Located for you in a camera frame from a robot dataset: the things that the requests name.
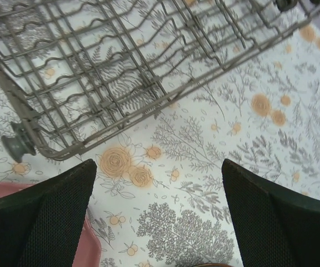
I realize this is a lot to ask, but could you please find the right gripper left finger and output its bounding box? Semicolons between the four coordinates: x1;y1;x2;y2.
0;159;97;266

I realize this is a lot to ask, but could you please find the grey wire dish rack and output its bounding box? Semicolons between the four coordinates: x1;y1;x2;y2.
0;1;320;162

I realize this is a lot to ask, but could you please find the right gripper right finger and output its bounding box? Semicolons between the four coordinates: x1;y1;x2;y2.
222;159;320;266

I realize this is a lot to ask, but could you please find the pink polka dot plate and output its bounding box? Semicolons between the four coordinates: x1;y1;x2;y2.
0;182;101;267

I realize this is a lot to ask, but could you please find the dark blue plate near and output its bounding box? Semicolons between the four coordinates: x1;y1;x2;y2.
194;263;233;267

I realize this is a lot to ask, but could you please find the floral tablecloth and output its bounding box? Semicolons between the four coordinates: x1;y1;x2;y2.
0;19;320;266

